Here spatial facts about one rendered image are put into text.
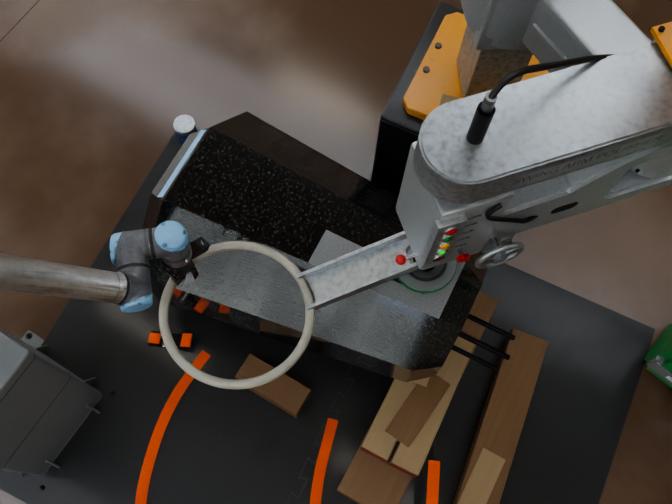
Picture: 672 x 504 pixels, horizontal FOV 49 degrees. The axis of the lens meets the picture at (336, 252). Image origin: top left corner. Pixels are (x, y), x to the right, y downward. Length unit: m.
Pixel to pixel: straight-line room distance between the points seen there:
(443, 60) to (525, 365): 1.30
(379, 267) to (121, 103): 1.90
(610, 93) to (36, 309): 2.56
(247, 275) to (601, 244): 1.76
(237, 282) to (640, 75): 1.47
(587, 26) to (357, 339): 1.23
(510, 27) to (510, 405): 1.55
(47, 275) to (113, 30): 2.32
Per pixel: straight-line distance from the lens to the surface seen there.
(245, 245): 2.43
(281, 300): 2.60
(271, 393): 3.08
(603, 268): 3.60
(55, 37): 4.15
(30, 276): 1.93
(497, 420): 3.17
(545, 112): 1.82
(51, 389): 2.86
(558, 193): 2.09
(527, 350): 3.26
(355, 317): 2.54
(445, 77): 2.91
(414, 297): 2.49
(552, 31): 2.33
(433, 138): 1.73
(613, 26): 2.31
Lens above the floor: 3.17
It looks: 70 degrees down
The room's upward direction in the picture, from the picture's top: 4 degrees clockwise
